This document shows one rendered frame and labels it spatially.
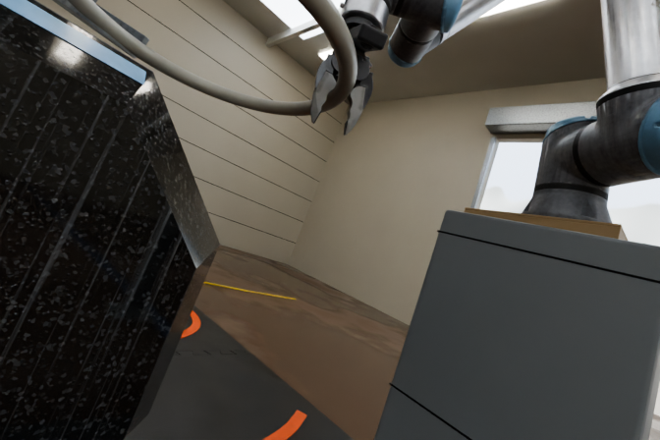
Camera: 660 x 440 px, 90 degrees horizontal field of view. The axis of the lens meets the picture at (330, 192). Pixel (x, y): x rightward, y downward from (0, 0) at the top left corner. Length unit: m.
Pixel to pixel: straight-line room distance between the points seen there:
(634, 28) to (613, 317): 0.56
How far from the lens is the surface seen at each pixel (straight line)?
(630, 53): 0.93
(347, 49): 0.50
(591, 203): 0.93
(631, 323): 0.74
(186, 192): 0.63
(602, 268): 0.75
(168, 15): 6.47
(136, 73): 0.62
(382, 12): 0.70
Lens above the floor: 0.66
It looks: 9 degrees up
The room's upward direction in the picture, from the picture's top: 21 degrees clockwise
